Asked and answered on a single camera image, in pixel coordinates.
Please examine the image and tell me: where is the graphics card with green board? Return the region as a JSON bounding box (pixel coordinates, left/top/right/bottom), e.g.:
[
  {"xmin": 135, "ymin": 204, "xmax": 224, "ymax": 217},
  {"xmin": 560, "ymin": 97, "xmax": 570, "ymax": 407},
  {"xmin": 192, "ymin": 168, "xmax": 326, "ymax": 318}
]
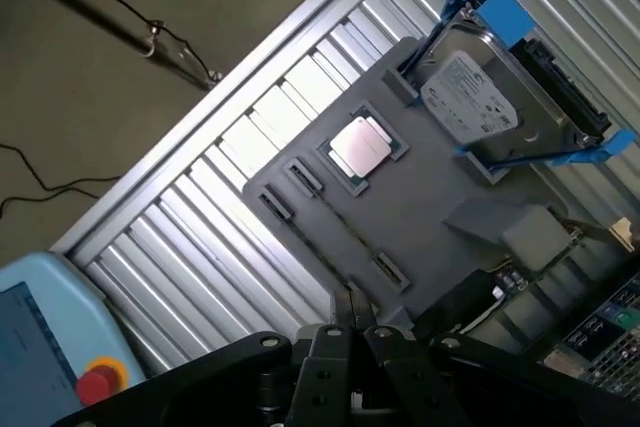
[{"xmin": 464, "ymin": 219, "xmax": 636, "ymax": 329}]

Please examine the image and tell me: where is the grey printed parts rack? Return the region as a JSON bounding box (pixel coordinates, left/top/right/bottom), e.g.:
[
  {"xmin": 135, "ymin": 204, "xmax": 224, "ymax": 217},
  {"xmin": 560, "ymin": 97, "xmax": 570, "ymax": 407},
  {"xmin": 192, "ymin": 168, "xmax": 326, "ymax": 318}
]
[{"xmin": 242, "ymin": 36, "xmax": 581, "ymax": 331}]

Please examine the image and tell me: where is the green circuit board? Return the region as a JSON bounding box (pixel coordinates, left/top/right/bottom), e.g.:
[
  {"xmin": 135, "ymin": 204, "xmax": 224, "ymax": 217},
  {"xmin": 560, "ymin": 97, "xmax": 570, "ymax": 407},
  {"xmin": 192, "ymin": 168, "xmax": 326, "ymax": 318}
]
[{"xmin": 539, "ymin": 271, "xmax": 640, "ymax": 398}]

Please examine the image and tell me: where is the silver CPU chip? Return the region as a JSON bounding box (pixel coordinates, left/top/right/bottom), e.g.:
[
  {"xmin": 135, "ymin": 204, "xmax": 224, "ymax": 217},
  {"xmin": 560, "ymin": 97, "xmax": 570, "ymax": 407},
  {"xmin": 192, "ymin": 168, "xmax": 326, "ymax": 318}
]
[{"xmin": 328, "ymin": 115, "xmax": 393, "ymax": 180}]

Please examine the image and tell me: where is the light blue teach pendant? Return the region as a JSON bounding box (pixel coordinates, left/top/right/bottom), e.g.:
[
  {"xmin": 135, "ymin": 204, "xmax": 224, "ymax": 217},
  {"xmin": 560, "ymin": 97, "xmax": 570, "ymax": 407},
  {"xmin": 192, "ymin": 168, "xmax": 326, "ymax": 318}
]
[{"xmin": 0, "ymin": 250, "xmax": 147, "ymax": 427}]

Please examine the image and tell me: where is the silver hard disk drive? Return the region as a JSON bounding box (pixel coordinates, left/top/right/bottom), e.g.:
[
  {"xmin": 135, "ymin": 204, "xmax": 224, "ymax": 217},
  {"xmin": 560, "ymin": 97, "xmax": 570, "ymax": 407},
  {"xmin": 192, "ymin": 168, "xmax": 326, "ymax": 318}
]
[{"xmin": 417, "ymin": 21, "xmax": 614, "ymax": 168}]

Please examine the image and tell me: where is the blue plastic disk carrier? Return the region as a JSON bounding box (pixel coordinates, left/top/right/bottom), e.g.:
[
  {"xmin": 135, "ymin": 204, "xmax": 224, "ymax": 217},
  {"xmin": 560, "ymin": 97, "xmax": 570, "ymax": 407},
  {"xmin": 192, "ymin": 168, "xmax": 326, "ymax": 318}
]
[{"xmin": 399, "ymin": 0, "xmax": 639, "ymax": 169}]

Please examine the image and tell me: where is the dark metal stand pole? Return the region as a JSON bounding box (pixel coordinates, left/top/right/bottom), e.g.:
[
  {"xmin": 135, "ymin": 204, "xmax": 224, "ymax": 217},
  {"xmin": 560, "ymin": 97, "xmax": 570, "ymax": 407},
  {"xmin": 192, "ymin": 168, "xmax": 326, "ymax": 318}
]
[{"xmin": 0, "ymin": 0, "xmax": 224, "ymax": 92}]

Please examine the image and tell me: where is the black cable on floor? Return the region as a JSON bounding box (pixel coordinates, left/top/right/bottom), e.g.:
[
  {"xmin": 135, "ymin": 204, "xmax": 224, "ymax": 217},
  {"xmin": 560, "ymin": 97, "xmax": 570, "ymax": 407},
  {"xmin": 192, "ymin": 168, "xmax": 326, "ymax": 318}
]
[{"xmin": 0, "ymin": 143, "xmax": 122, "ymax": 216}]

